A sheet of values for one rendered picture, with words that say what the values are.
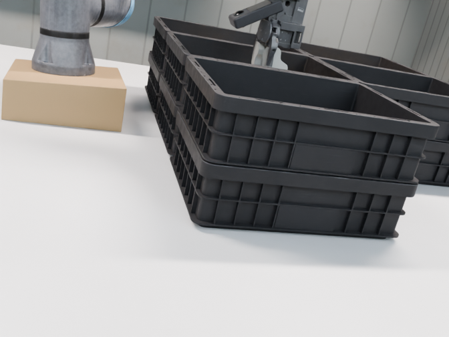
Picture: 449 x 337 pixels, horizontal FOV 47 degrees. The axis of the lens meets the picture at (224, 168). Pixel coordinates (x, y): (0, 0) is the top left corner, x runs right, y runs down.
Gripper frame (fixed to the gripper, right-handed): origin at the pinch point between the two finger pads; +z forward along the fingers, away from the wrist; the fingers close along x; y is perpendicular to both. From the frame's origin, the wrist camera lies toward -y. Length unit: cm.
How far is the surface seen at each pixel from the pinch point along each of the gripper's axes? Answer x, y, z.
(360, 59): 43, 55, -3
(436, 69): 177, 206, 12
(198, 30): 47.7, -2.0, -2.8
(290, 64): 16.2, 15.9, -1.9
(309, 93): -13.2, 7.0, -1.2
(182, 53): -6.7, -20.2, -4.5
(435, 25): 194, 207, -14
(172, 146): -6.7, -19.0, 15.9
